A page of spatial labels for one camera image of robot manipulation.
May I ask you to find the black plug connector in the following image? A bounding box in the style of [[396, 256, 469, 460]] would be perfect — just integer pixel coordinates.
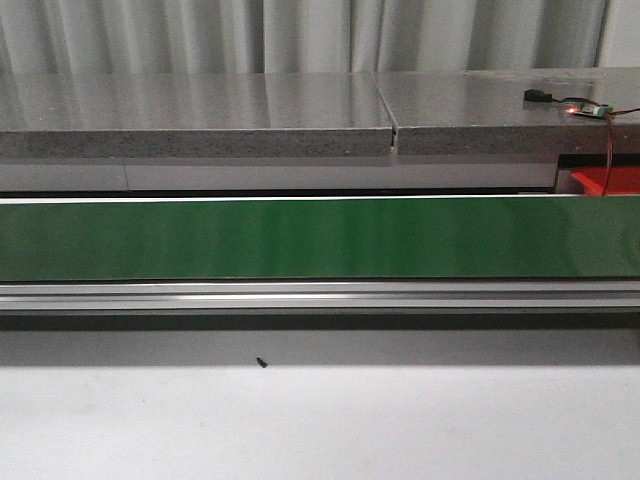
[[523, 89, 554, 103]]

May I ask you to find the green conveyor belt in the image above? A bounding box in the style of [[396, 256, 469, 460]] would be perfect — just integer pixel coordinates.
[[1, 196, 639, 282]]

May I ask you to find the small green circuit board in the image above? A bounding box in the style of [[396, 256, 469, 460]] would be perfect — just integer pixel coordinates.
[[566, 101, 613, 119]]

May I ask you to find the red plastic tray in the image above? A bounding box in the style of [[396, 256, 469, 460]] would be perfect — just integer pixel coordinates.
[[570, 166, 640, 196]]

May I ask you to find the white pleated curtain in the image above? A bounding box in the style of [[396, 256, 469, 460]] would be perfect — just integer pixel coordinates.
[[1, 1, 639, 74]]

